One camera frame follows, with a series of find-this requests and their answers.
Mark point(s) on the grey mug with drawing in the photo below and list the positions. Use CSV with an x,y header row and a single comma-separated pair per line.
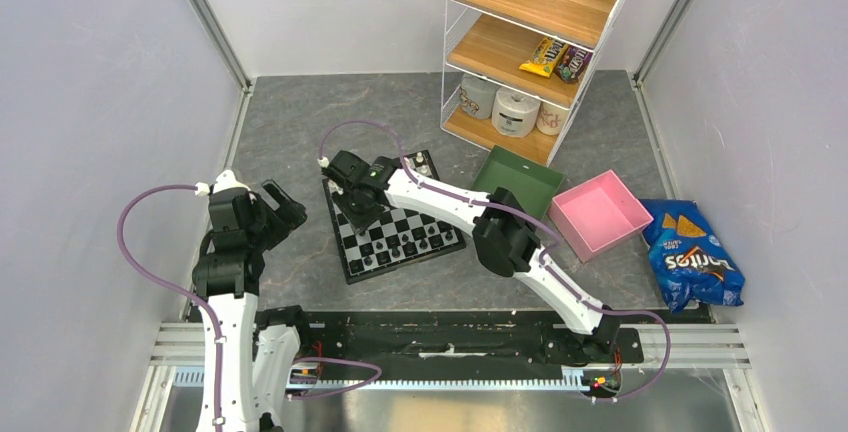
x,y
477,96

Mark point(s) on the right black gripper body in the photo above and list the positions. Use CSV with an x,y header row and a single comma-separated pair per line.
x,y
358,214

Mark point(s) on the pink square tray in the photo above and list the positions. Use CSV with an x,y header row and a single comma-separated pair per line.
x,y
598,215

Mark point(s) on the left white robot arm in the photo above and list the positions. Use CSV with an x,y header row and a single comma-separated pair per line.
x,y
247,354

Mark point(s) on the white toilet paper roll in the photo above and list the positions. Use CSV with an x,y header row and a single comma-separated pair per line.
x,y
514,114

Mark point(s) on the green square tray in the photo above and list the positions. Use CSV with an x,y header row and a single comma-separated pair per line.
x,y
533,185

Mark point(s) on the blue Doritos chip bag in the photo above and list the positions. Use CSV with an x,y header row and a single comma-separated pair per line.
x,y
687,258

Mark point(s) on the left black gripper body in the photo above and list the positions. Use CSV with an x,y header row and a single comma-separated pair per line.
x,y
272,226

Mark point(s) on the yellow M&M candy bag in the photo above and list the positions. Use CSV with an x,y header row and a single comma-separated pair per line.
x,y
545,57

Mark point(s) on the white wire wooden shelf unit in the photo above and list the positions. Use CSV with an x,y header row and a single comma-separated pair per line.
x,y
490,39

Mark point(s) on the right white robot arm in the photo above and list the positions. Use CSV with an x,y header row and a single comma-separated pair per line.
x,y
505,237

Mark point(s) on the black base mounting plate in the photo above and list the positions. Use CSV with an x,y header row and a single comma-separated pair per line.
x,y
454,345

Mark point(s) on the brown M&M candy bag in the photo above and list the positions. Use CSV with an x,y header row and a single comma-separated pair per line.
x,y
573,64

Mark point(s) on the black white chessboard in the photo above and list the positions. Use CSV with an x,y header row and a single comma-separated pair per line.
x,y
400,237

